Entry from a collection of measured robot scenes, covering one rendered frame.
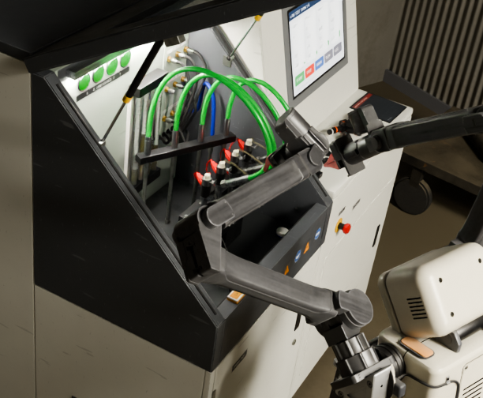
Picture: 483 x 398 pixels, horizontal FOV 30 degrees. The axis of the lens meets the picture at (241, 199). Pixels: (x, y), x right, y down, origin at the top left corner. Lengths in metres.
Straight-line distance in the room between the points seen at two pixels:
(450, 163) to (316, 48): 1.54
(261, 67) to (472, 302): 1.10
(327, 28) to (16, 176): 1.21
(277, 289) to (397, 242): 2.60
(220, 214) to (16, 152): 0.83
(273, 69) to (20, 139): 0.83
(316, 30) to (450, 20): 2.46
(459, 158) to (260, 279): 2.81
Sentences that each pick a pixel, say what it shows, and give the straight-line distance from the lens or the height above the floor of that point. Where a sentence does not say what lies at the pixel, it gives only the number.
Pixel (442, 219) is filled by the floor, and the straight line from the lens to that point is 4.54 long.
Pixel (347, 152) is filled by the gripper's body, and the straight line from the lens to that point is 2.31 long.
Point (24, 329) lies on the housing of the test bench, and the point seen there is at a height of 0.60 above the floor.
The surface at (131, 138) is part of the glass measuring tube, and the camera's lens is 2.59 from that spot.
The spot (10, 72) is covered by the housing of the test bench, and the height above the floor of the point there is 1.43.
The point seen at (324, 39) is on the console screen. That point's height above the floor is 1.25.
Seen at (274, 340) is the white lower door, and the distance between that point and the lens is 2.76.
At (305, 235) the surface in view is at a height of 0.93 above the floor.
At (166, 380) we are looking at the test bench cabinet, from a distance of 2.45.
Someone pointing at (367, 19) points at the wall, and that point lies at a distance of 5.38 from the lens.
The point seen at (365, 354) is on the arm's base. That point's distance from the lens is 1.83.
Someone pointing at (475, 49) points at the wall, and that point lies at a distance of 5.27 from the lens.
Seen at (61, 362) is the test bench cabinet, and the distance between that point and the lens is 2.69.
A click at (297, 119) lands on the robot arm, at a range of 1.99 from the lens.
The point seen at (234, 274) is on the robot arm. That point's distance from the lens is 1.66.
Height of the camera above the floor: 2.46
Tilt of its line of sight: 34 degrees down
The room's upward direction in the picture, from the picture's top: 8 degrees clockwise
